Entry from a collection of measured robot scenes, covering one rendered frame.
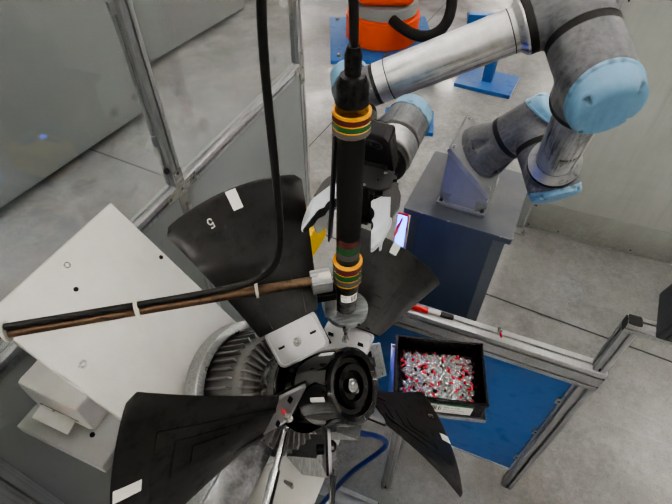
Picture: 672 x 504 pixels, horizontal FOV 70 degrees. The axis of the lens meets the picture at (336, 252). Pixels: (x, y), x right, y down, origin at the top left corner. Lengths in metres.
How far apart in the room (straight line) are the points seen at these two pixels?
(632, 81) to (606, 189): 1.93
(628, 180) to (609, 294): 0.57
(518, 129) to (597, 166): 1.42
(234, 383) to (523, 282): 2.02
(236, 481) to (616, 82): 0.82
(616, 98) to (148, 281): 0.80
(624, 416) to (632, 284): 0.78
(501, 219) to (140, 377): 0.99
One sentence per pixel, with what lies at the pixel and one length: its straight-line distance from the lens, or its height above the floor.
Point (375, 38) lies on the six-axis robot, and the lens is 4.53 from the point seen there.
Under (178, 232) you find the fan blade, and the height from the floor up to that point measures 1.40.
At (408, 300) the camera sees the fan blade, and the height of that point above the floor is 1.17.
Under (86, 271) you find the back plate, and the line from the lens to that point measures 0.87.
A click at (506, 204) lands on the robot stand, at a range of 1.46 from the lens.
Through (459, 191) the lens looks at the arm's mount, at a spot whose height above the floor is 1.06.
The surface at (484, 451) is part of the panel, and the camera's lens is 1.91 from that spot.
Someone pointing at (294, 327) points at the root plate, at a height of 1.27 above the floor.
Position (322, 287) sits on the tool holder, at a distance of 0.70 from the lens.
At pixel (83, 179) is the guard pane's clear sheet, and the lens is 1.27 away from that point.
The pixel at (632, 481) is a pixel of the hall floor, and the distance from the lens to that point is 2.29.
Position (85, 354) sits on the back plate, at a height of 1.26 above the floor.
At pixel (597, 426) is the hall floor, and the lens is 2.33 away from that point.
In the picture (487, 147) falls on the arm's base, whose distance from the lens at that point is 1.31.
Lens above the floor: 1.91
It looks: 47 degrees down
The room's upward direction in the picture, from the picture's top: straight up
